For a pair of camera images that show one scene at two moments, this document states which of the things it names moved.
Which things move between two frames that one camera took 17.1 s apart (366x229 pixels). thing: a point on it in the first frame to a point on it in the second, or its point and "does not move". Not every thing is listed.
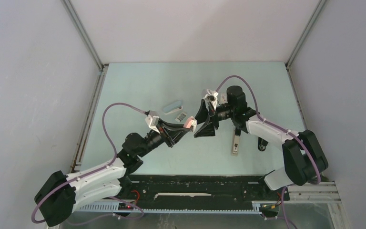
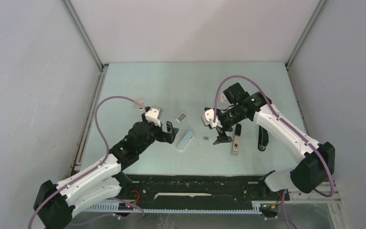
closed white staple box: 222,98 does not move
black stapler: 262,144 does not move
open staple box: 181,117 does not move
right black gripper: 208,129 to 222,137
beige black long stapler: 236,142 does not move
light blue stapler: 173,107 to 186,141
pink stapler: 190,122 to 141,104
